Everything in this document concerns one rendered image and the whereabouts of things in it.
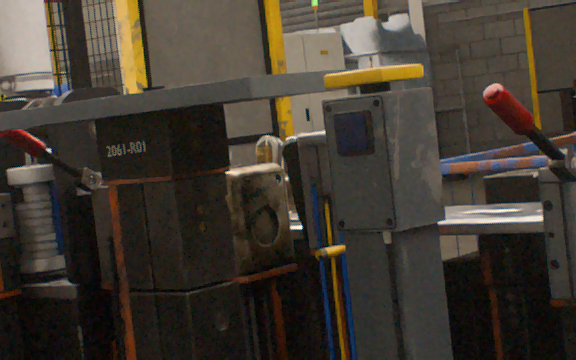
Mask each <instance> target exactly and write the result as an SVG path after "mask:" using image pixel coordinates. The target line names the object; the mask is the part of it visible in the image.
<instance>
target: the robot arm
mask: <svg viewBox="0 0 576 360"><path fill-rule="evenodd" d="M49 89H54V82H53V74H52V67H51V59H50V50H49V42H48V34H47V26H46V18H45V10H44V1H43V0H0V94H7V97H4V98H3V101H6V100H18V99H20V100H22V99H23V100H26V101H28V102H30V101H32V100H35V99H40V100H42V101H44V100H45V99H47V98H49V97H57V96H56V95H55V96H52V93H51V92H48V90H49Z"/></svg>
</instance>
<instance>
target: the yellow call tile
mask: <svg viewBox="0 0 576 360"><path fill-rule="evenodd" d="M421 77H423V67H422V64H408V65H395V66H382V67H374V68H367V69H360V70H353V71H346V72H339V73H331V74H326V75H324V86H325V88H327V89H331V88H341V87H351V86H359V91H360V94H368V93H376V92H385V91H391V86H390V82H394V81H402V80H409V79H417V78H421Z"/></svg>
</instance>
